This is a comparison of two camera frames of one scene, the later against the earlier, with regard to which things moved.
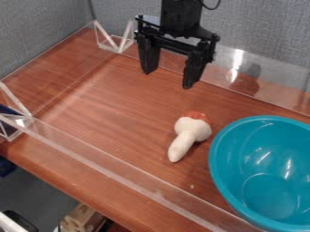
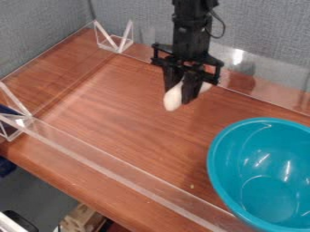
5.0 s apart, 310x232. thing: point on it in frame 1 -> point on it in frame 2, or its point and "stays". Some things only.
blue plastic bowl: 260,165 stays
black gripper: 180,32 -> 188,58
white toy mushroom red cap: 193,128 -> 173,99
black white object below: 15,223 stays
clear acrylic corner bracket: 113,42 stays
